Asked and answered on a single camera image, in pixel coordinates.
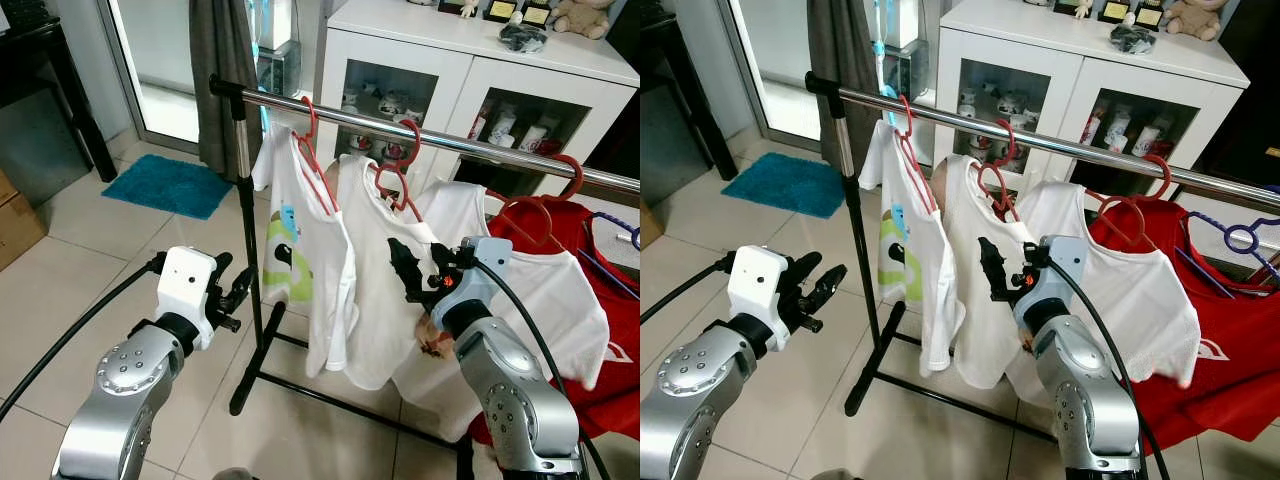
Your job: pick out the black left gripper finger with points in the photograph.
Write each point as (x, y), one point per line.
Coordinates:
(223, 268)
(243, 285)
(806, 270)
(832, 288)

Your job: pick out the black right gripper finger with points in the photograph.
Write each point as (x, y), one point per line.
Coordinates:
(405, 275)
(422, 268)
(995, 275)
(1008, 265)

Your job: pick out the white t-shirt with black print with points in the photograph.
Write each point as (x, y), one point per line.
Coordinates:
(1140, 290)
(560, 300)

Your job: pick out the red plastic clothes hanger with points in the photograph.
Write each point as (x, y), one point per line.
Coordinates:
(578, 178)
(1013, 145)
(320, 180)
(417, 148)
(1166, 178)
(920, 176)

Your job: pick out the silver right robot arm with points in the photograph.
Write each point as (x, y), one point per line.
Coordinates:
(1085, 400)
(510, 400)

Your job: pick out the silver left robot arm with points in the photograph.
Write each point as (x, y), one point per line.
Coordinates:
(700, 390)
(115, 400)

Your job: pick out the purple plastic clothes hanger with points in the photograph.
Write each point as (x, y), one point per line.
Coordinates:
(1229, 238)
(634, 240)

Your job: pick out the plain white t-shirt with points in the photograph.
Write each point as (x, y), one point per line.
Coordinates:
(985, 300)
(380, 290)

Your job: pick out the white t-shirt with cartoon print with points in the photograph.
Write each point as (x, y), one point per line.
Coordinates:
(300, 230)
(905, 230)

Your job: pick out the teal floor mat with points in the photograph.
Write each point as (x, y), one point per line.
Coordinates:
(170, 185)
(790, 183)

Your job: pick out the steel and black clothes rack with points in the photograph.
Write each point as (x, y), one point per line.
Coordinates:
(1080, 148)
(450, 141)

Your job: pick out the closed brown cardboard box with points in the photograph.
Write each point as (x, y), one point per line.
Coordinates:
(650, 228)
(20, 225)

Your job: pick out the dark grey curtain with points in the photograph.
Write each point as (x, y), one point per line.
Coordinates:
(840, 40)
(225, 90)

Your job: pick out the red t-shirt with triangle logo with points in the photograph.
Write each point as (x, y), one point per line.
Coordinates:
(1230, 370)
(615, 380)

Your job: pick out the aluminium glass sliding door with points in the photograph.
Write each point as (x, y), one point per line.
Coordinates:
(165, 60)
(785, 60)

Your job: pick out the white glass-door cabinet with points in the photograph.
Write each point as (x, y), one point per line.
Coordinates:
(420, 35)
(1040, 35)

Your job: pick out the black desk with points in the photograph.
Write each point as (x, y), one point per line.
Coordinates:
(30, 60)
(670, 60)

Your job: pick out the black and gold plaque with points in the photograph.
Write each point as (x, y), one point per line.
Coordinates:
(1150, 14)
(536, 13)
(1113, 10)
(500, 10)

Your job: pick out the beige plush toy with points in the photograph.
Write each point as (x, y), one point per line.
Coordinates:
(1193, 18)
(582, 18)

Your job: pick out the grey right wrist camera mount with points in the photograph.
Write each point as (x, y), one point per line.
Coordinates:
(1065, 265)
(485, 275)

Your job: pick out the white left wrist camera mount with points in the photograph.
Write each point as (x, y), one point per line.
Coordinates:
(757, 285)
(185, 285)

